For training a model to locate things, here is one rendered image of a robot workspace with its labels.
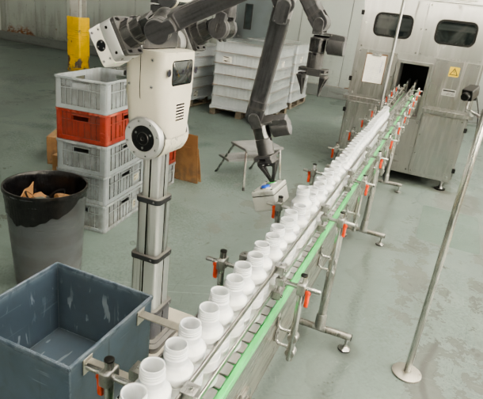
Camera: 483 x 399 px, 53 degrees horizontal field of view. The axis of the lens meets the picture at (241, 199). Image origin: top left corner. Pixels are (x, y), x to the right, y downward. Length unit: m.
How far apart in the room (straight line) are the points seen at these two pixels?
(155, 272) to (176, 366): 1.24
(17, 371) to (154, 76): 1.00
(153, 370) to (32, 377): 0.45
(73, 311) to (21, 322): 0.15
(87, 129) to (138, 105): 1.78
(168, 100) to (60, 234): 1.31
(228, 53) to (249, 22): 4.18
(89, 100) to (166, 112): 1.77
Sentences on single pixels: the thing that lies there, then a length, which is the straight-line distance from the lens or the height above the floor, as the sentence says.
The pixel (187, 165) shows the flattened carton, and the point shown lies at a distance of 4.76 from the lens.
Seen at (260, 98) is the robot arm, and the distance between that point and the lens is 1.55.
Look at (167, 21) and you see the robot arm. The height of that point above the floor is 1.60.
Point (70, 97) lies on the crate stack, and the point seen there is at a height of 0.97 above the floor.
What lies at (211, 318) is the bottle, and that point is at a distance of 0.87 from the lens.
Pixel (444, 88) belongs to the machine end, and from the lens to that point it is 5.69.
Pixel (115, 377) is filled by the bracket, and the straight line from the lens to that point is 0.86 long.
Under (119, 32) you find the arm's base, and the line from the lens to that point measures 1.58.
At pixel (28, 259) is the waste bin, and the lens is 2.89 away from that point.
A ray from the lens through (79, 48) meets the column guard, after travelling 11.16.
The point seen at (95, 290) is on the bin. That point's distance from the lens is 1.39.
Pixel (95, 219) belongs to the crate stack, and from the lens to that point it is 3.71.
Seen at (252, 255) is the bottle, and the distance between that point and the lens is 1.08.
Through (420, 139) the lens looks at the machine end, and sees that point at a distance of 5.78.
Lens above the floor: 1.66
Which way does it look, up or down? 22 degrees down
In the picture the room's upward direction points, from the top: 7 degrees clockwise
